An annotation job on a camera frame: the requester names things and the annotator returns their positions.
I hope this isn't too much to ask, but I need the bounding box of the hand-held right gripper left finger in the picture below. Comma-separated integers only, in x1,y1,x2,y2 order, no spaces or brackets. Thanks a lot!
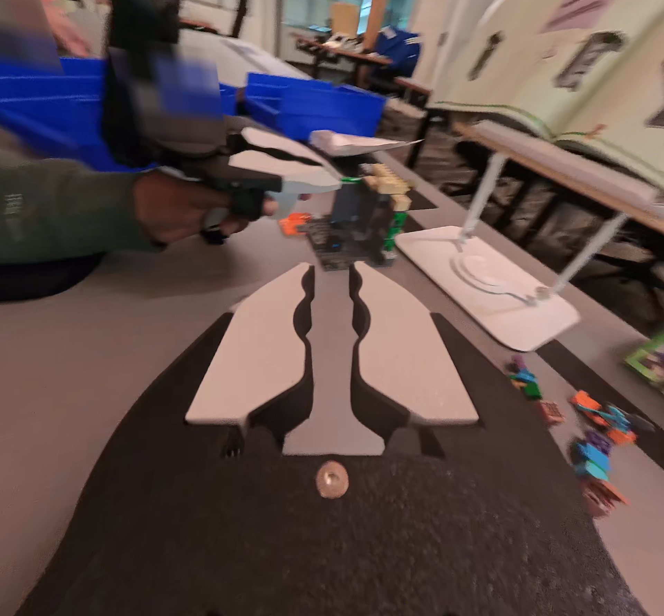
184,262,317,427

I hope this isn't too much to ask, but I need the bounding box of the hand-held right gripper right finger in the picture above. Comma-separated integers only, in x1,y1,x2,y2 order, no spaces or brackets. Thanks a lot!
349,262,480,427

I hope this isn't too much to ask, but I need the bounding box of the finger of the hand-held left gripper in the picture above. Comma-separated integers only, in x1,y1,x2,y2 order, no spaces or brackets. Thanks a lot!
228,151,344,197
241,128,333,167

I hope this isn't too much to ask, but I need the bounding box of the brick building model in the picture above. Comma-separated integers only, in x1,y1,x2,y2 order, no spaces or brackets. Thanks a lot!
280,162,416,272

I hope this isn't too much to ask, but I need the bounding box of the person's left forearm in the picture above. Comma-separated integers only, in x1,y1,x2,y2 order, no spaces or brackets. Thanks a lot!
0,152,156,264

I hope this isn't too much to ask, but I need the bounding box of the crumpled white paper bag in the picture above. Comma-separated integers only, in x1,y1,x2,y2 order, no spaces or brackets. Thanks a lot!
310,130,423,158

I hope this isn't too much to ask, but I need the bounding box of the white book stand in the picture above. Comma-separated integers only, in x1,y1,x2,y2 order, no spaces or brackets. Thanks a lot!
397,121,660,352

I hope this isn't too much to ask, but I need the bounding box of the brown office table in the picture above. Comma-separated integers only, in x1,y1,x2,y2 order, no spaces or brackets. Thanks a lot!
290,32,434,109

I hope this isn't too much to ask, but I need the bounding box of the blue cloth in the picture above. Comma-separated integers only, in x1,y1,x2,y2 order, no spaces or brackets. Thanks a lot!
373,25,422,77

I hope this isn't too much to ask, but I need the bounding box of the pile of small brick figures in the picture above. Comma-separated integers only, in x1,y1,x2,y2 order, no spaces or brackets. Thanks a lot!
506,354,657,518

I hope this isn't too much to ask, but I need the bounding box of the black mesh office chair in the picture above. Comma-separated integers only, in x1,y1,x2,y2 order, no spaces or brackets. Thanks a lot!
0,253,107,303

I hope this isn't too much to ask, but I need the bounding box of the toy brick set box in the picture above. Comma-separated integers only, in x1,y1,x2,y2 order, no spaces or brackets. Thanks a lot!
625,331,664,394

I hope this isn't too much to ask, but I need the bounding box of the open instruction booklet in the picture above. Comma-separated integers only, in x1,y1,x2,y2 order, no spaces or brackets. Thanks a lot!
431,0,664,186

